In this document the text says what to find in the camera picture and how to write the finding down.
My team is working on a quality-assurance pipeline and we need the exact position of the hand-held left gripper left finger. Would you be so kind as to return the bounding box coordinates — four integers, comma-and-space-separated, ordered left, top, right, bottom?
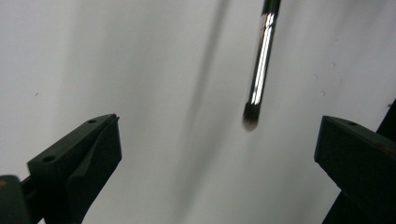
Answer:
27, 113, 122, 224

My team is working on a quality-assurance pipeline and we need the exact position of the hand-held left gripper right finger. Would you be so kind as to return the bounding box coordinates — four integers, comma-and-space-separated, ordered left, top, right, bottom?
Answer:
314, 115, 396, 224

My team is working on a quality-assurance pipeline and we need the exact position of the black makeup brush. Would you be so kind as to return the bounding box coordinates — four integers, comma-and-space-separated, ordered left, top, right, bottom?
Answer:
242, 0, 282, 132

